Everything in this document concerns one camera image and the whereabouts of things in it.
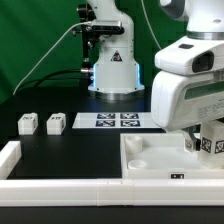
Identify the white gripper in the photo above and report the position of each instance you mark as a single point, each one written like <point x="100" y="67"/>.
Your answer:
<point x="180" y="102"/>

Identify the white square table top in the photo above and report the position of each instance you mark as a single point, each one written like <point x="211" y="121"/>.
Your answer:
<point x="161" y="156"/>

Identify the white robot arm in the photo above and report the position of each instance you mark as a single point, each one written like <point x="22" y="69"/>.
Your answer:
<point x="116" y="73"/>

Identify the white sheet with tags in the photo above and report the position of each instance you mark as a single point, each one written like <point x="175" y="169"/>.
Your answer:
<point x="122" y="120"/>

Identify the green backdrop curtain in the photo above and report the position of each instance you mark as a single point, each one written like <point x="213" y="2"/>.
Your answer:
<point x="34" y="40"/>

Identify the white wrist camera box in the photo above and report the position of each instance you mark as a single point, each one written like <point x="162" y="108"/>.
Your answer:
<point x="190" y="56"/>

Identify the white front wall bar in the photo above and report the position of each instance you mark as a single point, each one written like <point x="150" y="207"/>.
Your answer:
<point x="112" y="192"/>

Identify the white wall bar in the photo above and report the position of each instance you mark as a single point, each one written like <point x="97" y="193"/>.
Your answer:
<point x="9" y="156"/>
<point x="112" y="192"/>

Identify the white left wall bar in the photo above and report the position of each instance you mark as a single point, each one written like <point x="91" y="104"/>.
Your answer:
<point x="9" y="156"/>

